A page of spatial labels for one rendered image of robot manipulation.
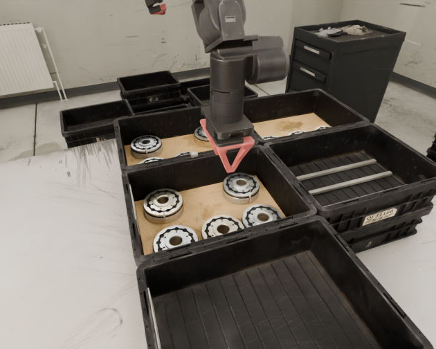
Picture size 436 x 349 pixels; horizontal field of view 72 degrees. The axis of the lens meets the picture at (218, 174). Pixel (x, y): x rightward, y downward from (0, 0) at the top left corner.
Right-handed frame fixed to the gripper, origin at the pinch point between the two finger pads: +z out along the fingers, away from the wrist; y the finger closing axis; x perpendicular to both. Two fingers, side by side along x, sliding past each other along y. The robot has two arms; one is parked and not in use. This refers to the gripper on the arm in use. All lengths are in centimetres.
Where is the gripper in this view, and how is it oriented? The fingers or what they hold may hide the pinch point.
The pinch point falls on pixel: (224, 159)
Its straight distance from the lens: 58.4
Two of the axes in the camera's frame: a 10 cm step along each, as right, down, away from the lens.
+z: -0.1, 7.9, 6.1
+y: -3.3, -5.8, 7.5
